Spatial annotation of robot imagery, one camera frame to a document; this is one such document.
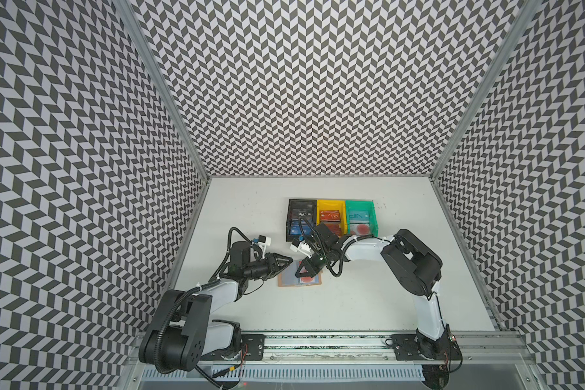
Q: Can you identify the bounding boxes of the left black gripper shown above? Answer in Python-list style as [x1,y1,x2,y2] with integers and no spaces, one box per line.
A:
[244,252,293,280]

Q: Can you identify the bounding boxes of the white red circle card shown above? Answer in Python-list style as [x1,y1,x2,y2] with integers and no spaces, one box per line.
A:
[297,262,321,286]

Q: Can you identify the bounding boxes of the tan leather card holder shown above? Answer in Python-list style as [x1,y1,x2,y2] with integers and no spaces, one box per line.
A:
[278,261,322,288]

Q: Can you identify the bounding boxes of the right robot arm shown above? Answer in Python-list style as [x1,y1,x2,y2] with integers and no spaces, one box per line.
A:
[290,225,461,363]

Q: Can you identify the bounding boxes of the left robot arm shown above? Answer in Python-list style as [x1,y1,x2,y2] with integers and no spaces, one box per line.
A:
[138,237,293,375]

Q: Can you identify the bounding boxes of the blue card in black bin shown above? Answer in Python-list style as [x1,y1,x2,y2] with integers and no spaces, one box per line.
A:
[289,209,313,238]

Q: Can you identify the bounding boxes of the card in green bin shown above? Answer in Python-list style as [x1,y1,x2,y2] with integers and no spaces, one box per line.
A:
[348,210,371,236]

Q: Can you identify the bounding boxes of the black storage bin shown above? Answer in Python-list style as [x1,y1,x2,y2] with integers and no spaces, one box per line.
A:
[285,198,317,242]

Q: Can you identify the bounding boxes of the yellow storage bin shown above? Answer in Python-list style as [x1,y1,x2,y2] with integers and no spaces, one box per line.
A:
[316,199,348,236]

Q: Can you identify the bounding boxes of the green storage bin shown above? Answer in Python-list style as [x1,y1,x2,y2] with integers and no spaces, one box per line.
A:
[345,200,379,236]

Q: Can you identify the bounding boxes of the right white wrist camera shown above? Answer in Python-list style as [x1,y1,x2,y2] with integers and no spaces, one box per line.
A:
[290,239,314,257]

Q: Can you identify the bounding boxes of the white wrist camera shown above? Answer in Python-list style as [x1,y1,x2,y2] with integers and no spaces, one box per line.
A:
[290,239,314,257]
[252,235,271,247]

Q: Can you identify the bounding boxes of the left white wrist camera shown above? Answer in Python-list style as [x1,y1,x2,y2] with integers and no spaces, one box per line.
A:
[252,235,271,247]

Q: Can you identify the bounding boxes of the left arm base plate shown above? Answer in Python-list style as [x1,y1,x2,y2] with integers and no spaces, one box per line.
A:
[201,333,266,362]

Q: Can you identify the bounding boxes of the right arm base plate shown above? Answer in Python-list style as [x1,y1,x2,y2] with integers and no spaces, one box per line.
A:
[384,332,463,362]

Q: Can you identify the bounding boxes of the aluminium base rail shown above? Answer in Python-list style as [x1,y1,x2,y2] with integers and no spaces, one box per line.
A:
[126,331,535,367]

